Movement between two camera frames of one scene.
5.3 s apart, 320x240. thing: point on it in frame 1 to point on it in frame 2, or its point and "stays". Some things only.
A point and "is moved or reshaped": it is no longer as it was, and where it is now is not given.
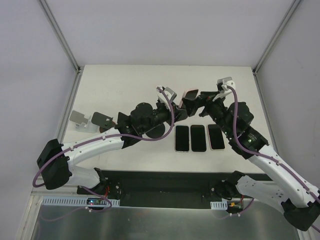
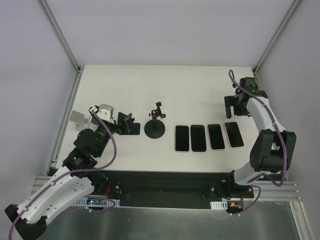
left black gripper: [176, 113] to [121, 123]
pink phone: [216, 137] stays
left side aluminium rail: [69, 106] stays
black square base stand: [124, 123] stays
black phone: [198, 138] stays
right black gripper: [203, 104] to [231, 100]
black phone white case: [181, 138] stays
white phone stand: [82, 123] stays
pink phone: [190, 93] is moved or reshaped
